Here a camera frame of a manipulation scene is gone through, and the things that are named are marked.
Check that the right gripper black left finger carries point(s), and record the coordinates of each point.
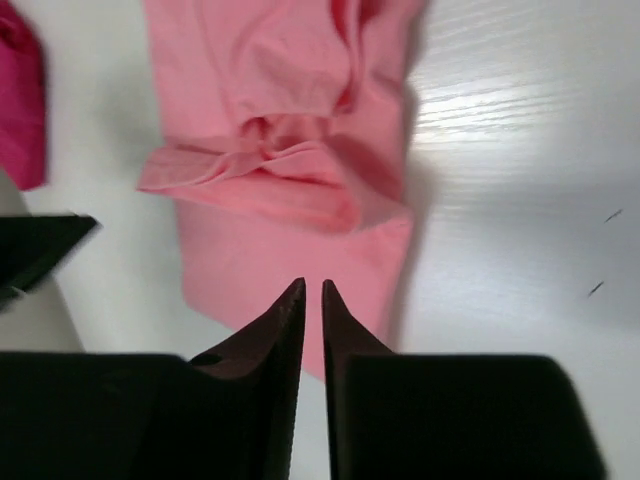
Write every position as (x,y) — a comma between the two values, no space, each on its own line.
(228,413)

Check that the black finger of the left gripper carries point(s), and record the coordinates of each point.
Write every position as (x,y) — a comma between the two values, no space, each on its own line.
(32,247)

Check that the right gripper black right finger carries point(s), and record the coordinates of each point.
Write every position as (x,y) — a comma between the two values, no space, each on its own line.
(448,416)

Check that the magenta t shirt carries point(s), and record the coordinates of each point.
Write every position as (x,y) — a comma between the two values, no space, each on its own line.
(23,102)

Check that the light pink t shirt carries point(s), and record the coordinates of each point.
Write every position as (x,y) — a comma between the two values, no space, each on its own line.
(284,152)

